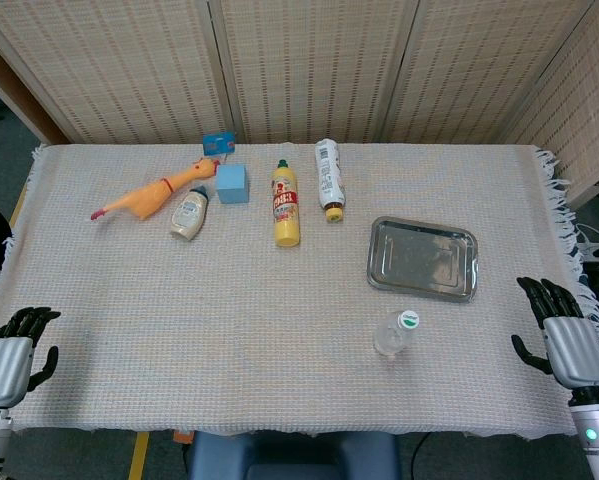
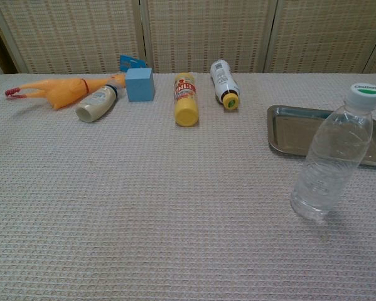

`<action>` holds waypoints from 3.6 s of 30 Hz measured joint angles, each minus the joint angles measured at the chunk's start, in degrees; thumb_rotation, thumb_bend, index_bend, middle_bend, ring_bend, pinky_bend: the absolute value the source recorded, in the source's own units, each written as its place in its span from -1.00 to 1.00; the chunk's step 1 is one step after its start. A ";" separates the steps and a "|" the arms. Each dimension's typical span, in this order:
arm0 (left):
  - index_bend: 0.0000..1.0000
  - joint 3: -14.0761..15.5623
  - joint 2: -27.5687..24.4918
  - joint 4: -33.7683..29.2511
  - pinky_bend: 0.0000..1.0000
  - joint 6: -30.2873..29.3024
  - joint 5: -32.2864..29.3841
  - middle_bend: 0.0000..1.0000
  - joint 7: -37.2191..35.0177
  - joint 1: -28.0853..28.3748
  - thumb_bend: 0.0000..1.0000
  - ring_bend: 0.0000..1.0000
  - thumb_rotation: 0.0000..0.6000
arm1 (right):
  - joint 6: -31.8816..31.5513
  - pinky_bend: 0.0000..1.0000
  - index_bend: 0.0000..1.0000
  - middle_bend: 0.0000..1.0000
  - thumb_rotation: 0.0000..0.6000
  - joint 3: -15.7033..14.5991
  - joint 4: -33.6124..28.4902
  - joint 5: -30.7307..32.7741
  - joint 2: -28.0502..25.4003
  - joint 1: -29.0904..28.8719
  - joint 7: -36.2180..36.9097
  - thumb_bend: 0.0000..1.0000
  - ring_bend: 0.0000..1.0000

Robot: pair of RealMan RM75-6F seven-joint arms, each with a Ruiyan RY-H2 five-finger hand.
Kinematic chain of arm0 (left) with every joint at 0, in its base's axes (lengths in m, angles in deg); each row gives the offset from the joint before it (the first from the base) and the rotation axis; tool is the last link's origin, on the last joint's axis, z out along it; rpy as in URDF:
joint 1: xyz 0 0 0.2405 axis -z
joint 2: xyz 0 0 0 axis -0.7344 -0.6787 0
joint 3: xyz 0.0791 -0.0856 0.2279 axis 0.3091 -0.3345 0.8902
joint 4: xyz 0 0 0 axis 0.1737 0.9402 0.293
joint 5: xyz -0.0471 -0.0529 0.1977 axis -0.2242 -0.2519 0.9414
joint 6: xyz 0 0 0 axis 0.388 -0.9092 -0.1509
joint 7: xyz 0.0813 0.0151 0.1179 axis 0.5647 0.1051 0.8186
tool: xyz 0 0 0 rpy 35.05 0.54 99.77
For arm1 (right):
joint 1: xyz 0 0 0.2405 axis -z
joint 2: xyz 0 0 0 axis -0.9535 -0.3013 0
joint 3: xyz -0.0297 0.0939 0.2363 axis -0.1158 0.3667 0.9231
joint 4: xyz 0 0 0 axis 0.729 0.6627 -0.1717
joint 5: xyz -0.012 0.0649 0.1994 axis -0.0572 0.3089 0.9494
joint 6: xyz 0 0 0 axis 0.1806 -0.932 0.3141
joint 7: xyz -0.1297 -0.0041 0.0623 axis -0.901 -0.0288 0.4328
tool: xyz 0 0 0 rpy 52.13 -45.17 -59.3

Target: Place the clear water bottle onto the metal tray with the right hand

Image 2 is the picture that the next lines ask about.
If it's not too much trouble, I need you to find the clear plastic bottle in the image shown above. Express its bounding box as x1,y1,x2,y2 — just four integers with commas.
289,83,376,222

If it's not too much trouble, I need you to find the yellow bottle with red label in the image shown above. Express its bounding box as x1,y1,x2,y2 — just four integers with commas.
174,72,200,128

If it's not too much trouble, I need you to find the white bottle with yellow cap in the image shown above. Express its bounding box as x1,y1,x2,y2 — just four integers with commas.
210,59,240,112

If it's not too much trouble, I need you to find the cream mayonnaise squeeze bottle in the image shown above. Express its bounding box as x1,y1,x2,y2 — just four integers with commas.
75,83,119,122

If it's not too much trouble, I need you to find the silver metal tray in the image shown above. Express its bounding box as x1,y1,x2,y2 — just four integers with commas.
267,105,376,171

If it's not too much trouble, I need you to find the beige woven tablecloth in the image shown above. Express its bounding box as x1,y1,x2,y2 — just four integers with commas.
0,72,376,301

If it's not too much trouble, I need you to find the light blue cube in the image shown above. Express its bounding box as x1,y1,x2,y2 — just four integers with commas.
125,67,155,102

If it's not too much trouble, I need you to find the small blue box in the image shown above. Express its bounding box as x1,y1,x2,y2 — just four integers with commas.
119,55,146,73

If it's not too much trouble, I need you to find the yellow rubber chicken toy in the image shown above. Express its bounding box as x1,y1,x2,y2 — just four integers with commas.
4,72,127,111

